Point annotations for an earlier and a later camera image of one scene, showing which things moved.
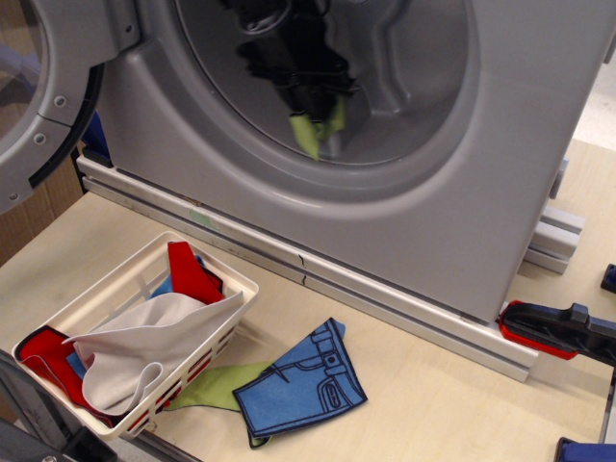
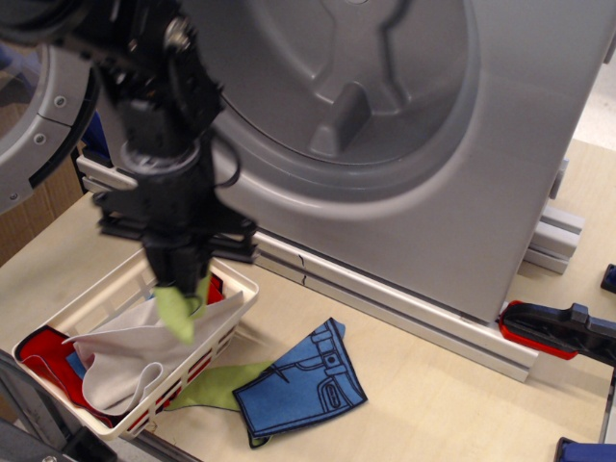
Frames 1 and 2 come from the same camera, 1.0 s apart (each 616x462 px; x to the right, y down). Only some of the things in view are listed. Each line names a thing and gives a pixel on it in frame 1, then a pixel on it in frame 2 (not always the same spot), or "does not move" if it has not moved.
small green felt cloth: [310, 133] -> [179, 310]
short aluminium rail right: [554, 243] does not move
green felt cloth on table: [215, 386] does not move
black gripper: [313, 77] -> [179, 209]
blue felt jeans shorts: [316, 379] does not move
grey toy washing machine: [448, 157] does not move
